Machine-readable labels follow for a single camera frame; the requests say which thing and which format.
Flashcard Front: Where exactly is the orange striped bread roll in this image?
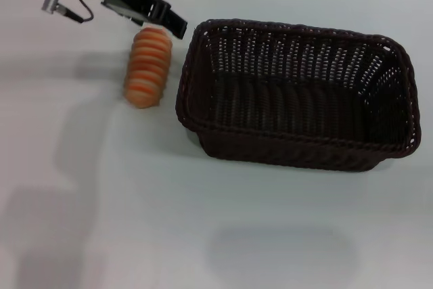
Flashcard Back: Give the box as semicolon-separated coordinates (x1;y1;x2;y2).
123;27;173;110

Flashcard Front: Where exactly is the dark brown woven basket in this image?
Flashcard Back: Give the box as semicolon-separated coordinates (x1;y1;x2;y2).
175;18;422;172

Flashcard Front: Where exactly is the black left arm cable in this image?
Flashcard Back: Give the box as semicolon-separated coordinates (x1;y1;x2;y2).
60;0;95;24

